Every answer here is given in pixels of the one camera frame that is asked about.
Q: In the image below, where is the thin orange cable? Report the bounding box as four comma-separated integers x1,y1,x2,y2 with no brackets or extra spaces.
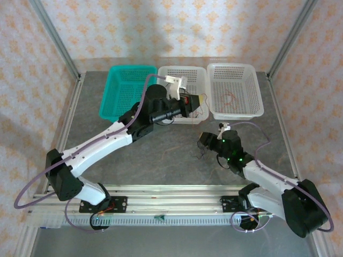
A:
220,88,241,112

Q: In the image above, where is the white perforated plastic basket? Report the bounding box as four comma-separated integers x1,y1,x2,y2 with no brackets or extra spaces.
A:
156,65,210,125
206,63,265,120

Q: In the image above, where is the teal perforated plastic basket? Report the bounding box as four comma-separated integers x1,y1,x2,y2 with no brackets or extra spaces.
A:
98,65,158,124

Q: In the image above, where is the clear plastic cover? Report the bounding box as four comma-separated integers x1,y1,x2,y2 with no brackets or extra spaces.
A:
27,210,64,230

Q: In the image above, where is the black right gripper cable loop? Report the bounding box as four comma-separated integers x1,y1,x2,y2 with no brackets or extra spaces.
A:
216,154,232,170

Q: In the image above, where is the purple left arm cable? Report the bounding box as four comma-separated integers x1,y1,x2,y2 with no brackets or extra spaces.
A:
13,73,167,234

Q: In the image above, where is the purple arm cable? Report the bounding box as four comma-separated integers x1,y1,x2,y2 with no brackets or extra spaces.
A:
229,122,335,234
13,73,167,234

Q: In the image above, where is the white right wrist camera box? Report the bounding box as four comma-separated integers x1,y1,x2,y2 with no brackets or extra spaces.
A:
217,122,232,140

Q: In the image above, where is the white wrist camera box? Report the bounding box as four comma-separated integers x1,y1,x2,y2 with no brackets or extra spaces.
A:
164,75,189,100
217,122,232,140

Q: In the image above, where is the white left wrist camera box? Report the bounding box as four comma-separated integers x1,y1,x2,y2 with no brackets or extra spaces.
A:
164,75,189,100

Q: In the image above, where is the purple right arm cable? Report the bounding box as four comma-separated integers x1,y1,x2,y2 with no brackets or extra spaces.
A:
229,122,335,234

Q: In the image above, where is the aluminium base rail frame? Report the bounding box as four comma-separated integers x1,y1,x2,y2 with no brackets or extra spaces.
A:
26,184,285,215

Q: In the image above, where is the slotted grey cable duct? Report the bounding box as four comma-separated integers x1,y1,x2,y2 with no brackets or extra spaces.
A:
63,214,270,227

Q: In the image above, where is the aluminium frame post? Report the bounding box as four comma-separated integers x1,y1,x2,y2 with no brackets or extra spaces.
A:
28,0,83,80
267,0,321,80

